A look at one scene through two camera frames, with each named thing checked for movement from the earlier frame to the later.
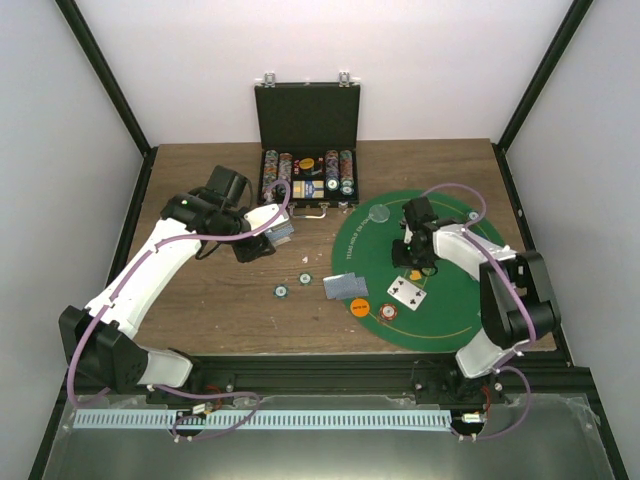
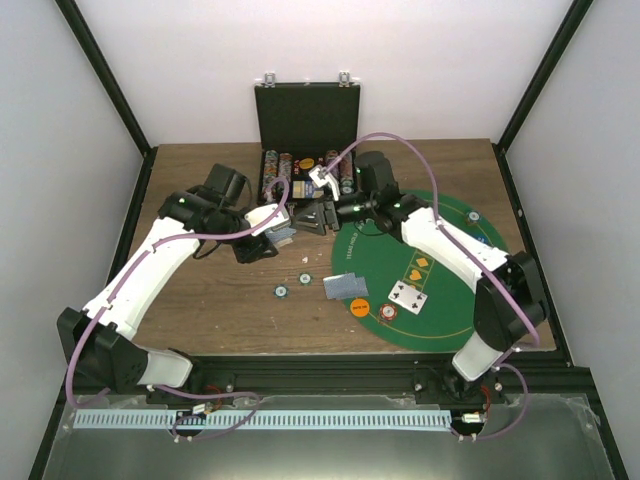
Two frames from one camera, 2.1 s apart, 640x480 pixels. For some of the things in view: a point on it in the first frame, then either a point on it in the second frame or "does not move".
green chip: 281,291 does not move
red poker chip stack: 388,311 does not move
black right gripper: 398,260 to 324,217
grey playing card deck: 280,235 does not move
